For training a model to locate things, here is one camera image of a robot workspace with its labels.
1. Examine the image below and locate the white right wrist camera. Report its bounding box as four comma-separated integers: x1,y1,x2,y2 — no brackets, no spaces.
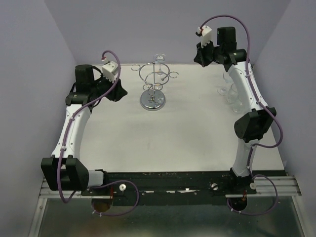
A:
196,25,212,48

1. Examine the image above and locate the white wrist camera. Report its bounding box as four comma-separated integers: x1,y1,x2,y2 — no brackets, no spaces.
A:
101,59,118,83
196,25,212,48

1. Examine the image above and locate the clear wine glass front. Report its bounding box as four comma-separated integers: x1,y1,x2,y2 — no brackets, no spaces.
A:
231,99,244,114

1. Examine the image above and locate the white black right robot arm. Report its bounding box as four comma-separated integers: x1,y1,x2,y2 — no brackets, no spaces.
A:
194,26,277,194

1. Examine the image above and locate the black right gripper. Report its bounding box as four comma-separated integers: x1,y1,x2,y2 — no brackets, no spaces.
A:
193,39,222,68

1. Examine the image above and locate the ribbed clear wine glass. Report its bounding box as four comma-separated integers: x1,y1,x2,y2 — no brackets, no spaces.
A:
226,83,238,104

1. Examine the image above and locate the chrome wine glass rack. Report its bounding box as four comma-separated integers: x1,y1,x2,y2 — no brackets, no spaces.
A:
131,61,179,111

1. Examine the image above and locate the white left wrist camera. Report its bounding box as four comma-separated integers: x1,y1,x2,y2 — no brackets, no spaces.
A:
101,59,118,83

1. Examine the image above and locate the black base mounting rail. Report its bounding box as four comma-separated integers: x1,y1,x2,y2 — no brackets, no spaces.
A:
50,169,272,207

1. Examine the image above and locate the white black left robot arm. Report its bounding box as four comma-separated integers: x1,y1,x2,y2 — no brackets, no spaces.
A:
41,61,127,195

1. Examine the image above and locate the aluminium frame extrusion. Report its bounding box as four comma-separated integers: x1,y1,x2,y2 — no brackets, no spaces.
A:
27,64,84,237

